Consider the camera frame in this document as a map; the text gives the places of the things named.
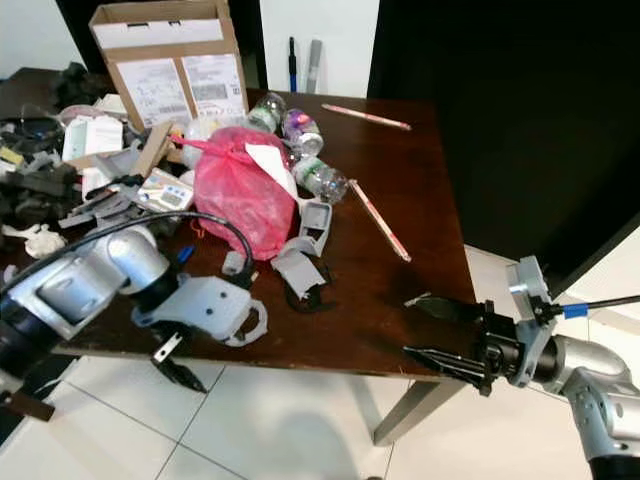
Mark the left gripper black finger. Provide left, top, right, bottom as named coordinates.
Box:
left=155, top=360, right=211, bottom=393

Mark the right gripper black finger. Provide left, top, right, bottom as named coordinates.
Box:
left=403, top=347, right=496, bottom=393
left=415, top=295, right=486, bottom=323

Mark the small grey cylinder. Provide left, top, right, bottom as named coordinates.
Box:
left=222, top=250, right=250, bottom=278

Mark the dark brown wooden table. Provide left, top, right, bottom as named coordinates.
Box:
left=0, top=66, right=489, bottom=448

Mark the long red pencil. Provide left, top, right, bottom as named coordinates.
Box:
left=348, top=180, right=414, bottom=264

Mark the red plastic bag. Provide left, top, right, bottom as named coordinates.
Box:
left=180, top=125, right=302, bottom=264

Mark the white device with blue buttons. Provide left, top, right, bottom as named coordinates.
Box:
left=138, top=168, right=197, bottom=214

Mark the white crumpled piece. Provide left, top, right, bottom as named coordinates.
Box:
left=22, top=225, right=70, bottom=262

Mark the clear crumpled plastic bottle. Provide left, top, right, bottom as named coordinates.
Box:
left=292, top=157, right=352, bottom=205

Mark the brown cardboard piece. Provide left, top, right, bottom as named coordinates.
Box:
left=130, top=120, right=177, bottom=182

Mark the black machine part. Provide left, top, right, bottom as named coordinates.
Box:
left=0, top=165, right=77, bottom=227

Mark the white paper slip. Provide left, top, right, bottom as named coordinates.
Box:
left=245, top=143, right=302, bottom=202

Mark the short red pencil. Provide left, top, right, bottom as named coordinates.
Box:
left=322, top=103, right=414, bottom=132

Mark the small white carton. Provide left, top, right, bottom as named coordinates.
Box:
left=62, top=115, right=127, bottom=164

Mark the clear bottle with purple label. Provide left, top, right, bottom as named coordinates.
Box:
left=280, top=108, right=325, bottom=159

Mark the clear bottle with green label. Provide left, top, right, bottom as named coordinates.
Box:
left=245, top=92, right=287, bottom=135

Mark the grey marker pen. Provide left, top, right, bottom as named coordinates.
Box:
left=305, top=39, right=324, bottom=96

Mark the cardboard box with shipping labels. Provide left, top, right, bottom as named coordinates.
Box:
left=89, top=0, right=250, bottom=132

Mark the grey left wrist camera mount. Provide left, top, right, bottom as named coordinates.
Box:
left=135, top=275, right=270, bottom=350

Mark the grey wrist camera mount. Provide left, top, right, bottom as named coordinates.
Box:
left=135, top=275, right=270, bottom=350
left=506, top=255, right=557, bottom=333

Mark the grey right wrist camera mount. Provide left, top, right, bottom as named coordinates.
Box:
left=506, top=255, right=557, bottom=333

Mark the black cable with blue plug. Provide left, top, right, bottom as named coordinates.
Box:
left=550, top=293, right=640, bottom=320

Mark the grey printed part with strap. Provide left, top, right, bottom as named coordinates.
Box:
left=270, top=248, right=337, bottom=312

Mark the grey printed frame part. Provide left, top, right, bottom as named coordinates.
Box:
left=296, top=200, right=335, bottom=257

